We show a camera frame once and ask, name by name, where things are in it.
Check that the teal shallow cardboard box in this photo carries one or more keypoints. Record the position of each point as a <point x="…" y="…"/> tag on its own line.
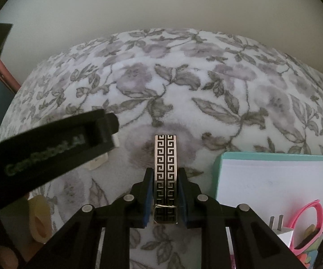
<point x="262" y="173"/>

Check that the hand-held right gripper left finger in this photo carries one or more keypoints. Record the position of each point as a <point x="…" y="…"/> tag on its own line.
<point x="149" y="196"/>

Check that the beige tape roll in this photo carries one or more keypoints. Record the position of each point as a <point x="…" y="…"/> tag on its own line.
<point x="37" y="207"/>

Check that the dark cabinet with pink edge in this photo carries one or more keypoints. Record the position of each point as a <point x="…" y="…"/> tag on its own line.
<point x="2" y="98"/>

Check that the large coral blue toy knife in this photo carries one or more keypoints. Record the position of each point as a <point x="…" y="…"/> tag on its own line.
<point x="305" y="259"/>

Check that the white charger plug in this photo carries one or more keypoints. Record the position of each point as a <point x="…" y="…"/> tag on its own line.
<point x="283" y="234"/>

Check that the pink smartwatch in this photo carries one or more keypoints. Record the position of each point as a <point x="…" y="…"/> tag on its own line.
<point x="318" y="210"/>

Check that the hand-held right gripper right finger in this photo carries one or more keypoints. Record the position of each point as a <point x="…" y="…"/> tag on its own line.
<point x="181" y="199"/>

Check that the gold black patterned bar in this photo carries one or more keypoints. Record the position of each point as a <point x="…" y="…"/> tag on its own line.
<point x="165" y="159"/>

